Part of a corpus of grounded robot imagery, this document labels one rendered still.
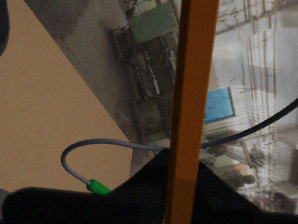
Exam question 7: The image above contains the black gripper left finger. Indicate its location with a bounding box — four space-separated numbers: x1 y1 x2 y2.
1 148 170 224

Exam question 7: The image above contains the orange handle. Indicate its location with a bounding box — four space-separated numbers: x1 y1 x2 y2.
164 0 220 224

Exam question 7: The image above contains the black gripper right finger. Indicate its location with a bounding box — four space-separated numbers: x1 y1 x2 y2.
191 160 298 224

